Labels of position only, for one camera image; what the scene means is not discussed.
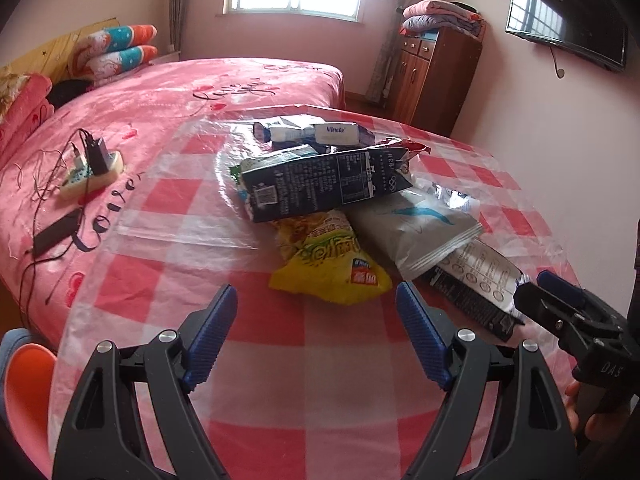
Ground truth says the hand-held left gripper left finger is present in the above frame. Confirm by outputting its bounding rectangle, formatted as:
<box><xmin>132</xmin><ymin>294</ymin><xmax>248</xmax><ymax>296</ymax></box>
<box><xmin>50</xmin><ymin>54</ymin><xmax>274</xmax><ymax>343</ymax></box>
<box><xmin>52</xmin><ymin>284</ymin><xmax>238</xmax><ymax>480</ymax></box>

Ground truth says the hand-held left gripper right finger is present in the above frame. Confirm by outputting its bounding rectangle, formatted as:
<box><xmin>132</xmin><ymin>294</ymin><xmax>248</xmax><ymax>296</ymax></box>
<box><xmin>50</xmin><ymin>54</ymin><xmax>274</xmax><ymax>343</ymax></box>
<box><xmin>395</xmin><ymin>281</ymin><xmax>581</xmax><ymax>480</ymax></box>

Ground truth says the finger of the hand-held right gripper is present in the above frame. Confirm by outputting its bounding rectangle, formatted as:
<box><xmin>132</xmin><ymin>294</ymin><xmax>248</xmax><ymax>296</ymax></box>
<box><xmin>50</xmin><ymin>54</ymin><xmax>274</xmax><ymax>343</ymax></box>
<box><xmin>513</xmin><ymin>281</ymin><xmax>626</xmax><ymax>356</ymax></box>
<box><xmin>537</xmin><ymin>270</ymin><xmax>613</xmax><ymax>318</ymax></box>

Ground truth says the black silver wrapper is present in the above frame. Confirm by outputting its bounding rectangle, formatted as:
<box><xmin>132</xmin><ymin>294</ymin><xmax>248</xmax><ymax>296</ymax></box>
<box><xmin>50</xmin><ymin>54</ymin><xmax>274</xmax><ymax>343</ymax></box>
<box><xmin>419</xmin><ymin>237</ymin><xmax>529</xmax><ymax>343</ymax></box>

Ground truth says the silver bag with blue swoosh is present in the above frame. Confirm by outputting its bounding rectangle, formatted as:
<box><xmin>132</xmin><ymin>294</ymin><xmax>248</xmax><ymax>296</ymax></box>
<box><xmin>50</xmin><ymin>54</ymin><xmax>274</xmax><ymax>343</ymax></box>
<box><xmin>347</xmin><ymin>183</ymin><xmax>484</xmax><ymax>281</ymax></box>

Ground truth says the yellow snack bag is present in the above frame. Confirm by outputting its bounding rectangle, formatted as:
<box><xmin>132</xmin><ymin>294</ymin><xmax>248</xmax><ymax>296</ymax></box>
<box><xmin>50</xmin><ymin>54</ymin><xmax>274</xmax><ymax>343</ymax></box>
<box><xmin>269</xmin><ymin>208</ymin><xmax>394</xmax><ymax>306</ymax></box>

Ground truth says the dark drink carton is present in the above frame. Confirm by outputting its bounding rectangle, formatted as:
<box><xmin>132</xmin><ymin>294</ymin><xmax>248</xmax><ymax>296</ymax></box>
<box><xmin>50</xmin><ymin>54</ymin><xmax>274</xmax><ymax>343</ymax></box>
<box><xmin>240</xmin><ymin>144</ymin><xmax>417</xmax><ymax>224</ymax></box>

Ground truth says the red snack wrapper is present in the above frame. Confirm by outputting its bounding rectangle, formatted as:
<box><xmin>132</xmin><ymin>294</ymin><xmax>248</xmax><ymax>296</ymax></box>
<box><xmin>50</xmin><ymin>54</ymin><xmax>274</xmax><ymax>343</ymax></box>
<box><xmin>374</xmin><ymin>137</ymin><xmax>432</xmax><ymax>162</ymax></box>

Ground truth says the orange plastic bucket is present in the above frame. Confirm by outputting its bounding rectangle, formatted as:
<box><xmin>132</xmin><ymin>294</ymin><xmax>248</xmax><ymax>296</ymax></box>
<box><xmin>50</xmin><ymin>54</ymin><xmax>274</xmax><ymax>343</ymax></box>
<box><xmin>2</xmin><ymin>342</ymin><xmax>58</xmax><ymax>467</ymax></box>

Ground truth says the white blue tissue pack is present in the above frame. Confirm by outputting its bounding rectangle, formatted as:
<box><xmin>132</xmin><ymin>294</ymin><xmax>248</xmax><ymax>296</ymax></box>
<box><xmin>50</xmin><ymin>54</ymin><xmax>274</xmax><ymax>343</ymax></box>
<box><xmin>313</xmin><ymin>122</ymin><xmax>374</xmax><ymax>147</ymax></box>

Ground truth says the white blue wrapper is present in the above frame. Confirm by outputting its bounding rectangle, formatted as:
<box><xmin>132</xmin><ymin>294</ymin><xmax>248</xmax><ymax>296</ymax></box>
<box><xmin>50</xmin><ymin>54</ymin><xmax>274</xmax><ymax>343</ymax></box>
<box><xmin>252</xmin><ymin>115</ymin><xmax>321</xmax><ymax>145</ymax></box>

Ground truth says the person's right hand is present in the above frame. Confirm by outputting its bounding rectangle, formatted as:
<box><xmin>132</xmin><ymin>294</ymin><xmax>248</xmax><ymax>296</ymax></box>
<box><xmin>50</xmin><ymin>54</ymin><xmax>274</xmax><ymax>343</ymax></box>
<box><xmin>564</xmin><ymin>381</ymin><xmax>640</xmax><ymax>444</ymax></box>

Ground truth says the red checked plastic tablecloth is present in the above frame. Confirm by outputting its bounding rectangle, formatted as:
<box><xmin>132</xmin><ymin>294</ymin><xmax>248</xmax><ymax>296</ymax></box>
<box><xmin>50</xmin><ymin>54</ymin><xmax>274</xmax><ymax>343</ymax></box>
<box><xmin>49</xmin><ymin>104</ymin><xmax>592</xmax><ymax>480</ymax></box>

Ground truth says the black power brick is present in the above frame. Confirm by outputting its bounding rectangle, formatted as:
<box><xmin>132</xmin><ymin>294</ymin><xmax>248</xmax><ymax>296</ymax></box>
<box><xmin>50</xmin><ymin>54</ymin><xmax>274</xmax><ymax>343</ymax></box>
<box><xmin>32</xmin><ymin>208</ymin><xmax>84</xmax><ymax>257</ymax></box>

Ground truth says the cream power strip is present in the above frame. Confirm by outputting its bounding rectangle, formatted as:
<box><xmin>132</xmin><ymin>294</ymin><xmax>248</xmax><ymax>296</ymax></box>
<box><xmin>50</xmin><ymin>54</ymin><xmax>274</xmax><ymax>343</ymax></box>
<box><xmin>60</xmin><ymin>149</ymin><xmax>125</xmax><ymax>197</ymax></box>

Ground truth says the blue chair cushion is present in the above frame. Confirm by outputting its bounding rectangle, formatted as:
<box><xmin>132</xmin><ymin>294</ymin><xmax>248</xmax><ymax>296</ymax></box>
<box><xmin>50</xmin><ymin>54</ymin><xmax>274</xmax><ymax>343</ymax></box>
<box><xmin>0</xmin><ymin>328</ymin><xmax>49</xmax><ymax>423</ymax></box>

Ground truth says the black charger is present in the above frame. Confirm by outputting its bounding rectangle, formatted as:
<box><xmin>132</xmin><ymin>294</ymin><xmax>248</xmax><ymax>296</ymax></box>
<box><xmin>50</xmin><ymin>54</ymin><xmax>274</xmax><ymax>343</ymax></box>
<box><xmin>87</xmin><ymin>137</ymin><xmax>114</xmax><ymax>175</ymax></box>

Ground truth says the brown wooden cabinet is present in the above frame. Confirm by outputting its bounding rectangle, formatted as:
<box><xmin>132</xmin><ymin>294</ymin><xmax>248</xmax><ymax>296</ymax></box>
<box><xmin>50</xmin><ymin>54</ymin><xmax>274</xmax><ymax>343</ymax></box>
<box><xmin>387</xmin><ymin>27</ymin><xmax>484</xmax><ymax>137</ymax></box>

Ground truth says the bed with pink bedspread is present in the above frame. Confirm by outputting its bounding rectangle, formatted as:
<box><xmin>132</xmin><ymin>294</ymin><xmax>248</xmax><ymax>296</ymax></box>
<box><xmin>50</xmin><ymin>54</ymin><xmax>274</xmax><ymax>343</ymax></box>
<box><xmin>0</xmin><ymin>57</ymin><xmax>347</xmax><ymax>358</ymax></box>

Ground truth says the dark cloth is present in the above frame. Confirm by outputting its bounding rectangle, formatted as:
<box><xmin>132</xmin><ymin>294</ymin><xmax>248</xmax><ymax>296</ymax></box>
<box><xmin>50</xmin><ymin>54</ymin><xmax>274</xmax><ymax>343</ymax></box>
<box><xmin>49</xmin><ymin>79</ymin><xmax>97</xmax><ymax>109</ymax></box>

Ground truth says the rolled cartoon print pillow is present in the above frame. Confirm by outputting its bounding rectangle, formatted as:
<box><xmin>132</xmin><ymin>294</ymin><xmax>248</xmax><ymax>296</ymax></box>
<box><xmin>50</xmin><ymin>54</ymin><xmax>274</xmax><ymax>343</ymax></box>
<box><xmin>74</xmin><ymin>24</ymin><xmax>158</xmax><ymax>63</ymax></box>
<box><xmin>85</xmin><ymin>45</ymin><xmax>161</xmax><ymax>82</ymax></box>

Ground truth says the pink folded quilt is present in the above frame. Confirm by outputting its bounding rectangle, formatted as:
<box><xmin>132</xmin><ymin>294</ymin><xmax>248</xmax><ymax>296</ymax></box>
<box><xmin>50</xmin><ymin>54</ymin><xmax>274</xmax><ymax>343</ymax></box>
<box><xmin>0</xmin><ymin>74</ymin><xmax>57</xmax><ymax>163</ymax></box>

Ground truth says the grey purple folded blanket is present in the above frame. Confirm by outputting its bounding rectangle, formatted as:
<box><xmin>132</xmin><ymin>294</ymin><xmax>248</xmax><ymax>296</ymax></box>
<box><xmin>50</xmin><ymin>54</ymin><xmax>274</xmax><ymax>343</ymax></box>
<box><xmin>402</xmin><ymin>13</ymin><xmax>487</xmax><ymax>37</ymax></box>

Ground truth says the grey patterned curtain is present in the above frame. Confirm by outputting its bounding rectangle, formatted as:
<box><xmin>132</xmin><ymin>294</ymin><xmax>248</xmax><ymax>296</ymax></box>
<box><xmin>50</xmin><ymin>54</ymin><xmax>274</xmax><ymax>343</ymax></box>
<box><xmin>364</xmin><ymin>0</ymin><xmax>427</xmax><ymax>107</ymax></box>
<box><xmin>170</xmin><ymin>0</ymin><xmax>189</xmax><ymax>57</ymax></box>

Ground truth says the pink folded blanket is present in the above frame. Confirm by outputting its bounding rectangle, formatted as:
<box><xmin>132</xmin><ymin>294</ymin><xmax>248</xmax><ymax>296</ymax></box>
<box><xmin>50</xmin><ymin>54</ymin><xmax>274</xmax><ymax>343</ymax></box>
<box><xmin>402</xmin><ymin>0</ymin><xmax>482</xmax><ymax>21</ymax></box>

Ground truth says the floral pillow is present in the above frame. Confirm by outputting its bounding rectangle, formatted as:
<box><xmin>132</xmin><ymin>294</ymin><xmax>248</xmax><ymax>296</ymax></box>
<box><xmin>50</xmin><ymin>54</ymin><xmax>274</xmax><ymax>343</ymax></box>
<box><xmin>0</xmin><ymin>72</ymin><xmax>32</xmax><ymax>97</ymax></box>

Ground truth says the yellow wooden headboard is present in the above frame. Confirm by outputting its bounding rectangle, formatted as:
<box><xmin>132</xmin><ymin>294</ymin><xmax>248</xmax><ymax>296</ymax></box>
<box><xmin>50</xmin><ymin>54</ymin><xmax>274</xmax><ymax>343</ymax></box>
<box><xmin>0</xmin><ymin>17</ymin><xmax>121</xmax><ymax>85</ymax></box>

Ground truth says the black power cable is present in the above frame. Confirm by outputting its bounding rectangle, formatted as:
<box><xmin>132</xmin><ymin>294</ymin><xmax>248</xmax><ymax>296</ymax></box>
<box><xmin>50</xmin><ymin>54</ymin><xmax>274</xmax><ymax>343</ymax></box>
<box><xmin>17</xmin><ymin>210</ymin><xmax>90</xmax><ymax>330</ymax></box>

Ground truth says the television cable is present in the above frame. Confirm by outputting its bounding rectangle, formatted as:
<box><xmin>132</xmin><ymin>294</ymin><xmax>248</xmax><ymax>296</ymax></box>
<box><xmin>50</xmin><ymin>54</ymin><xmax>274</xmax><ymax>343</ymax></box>
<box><xmin>549</xmin><ymin>45</ymin><xmax>567</xmax><ymax>80</ymax></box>

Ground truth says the black charger cable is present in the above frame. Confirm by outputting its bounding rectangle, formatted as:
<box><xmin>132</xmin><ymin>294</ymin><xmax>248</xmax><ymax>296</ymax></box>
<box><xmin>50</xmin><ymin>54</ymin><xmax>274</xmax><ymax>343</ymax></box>
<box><xmin>29</xmin><ymin>127</ymin><xmax>102</xmax><ymax>233</ymax></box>

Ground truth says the wall mounted television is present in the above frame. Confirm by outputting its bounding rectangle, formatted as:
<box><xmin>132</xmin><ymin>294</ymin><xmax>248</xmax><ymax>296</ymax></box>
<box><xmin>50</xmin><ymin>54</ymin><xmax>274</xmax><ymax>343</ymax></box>
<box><xmin>505</xmin><ymin>0</ymin><xmax>629</xmax><ymax>74</ymax></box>

